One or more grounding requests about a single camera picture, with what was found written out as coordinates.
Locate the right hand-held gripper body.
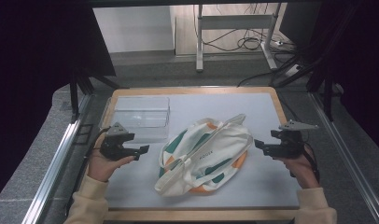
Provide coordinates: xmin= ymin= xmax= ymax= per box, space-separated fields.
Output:
xmin=270 ymin=119 xmax=320 ymax=160

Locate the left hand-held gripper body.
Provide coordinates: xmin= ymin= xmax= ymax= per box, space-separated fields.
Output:
xmin=99 ymin=121 xmax=136 ymax=162

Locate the clear plastic box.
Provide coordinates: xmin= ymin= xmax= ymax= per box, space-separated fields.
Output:
xmin=106 ymin=95 xmax=172 ymax=141

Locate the white patterned tote bag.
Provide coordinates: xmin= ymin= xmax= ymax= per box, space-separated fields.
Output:
xmin=153 ymin=113 xmax=254 ymax=198

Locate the person's left hand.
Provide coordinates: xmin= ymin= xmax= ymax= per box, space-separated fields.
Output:
xmin=86 ymin=148 xmax=136 ymax=183

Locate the person's right hand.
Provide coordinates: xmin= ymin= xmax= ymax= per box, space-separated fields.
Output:
xmin=273 ymin=145 xmax=321 ymax=190

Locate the black metal stand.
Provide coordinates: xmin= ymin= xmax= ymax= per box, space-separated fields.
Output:
xmin=271 ymin=55 xmax=335 ymax=123
xmin=69 ymin=69 xmax=120 ymax=124

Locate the white power strip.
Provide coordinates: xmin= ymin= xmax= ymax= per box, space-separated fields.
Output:
xmin=284 ymin=63 xmax=302 ymax=77

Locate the black curtain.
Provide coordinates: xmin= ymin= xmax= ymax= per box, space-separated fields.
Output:
xmin=279 ymin=0 xmax=379 ymax=157
xmin=0 ymin=0 xmax=117 ymax=203

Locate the left hand-held gripper cable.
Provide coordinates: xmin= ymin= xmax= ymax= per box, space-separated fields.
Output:
xmin=64 ymin=125 xmax=112 ymax=217

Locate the hand-held gripper cable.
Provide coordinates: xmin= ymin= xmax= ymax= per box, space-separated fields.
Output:
xmin=64 ymin=125 xmax=112 ymax=217
xmin=302 ymin=141 xmax=322 ymax=185

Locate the right hand-held gripper cable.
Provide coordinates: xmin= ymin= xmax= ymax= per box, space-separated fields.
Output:
xmin=302 ymin=141 xmax=322 ymax=185

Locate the aluminium rail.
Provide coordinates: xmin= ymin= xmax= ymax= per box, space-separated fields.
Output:
xmin=308 ymin=91 xmax=379 ymax=224
xmin=21 ymin=92 xmax=93 ymax=224

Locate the tangle of black floor cables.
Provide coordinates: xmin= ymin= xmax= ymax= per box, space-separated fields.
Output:
xmin=193 ymin=3 xmax=302 ymax=88

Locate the white metal desk frame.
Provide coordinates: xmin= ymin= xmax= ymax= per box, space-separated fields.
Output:
xmin=195 ymin=3 xmax=283 ymax=73

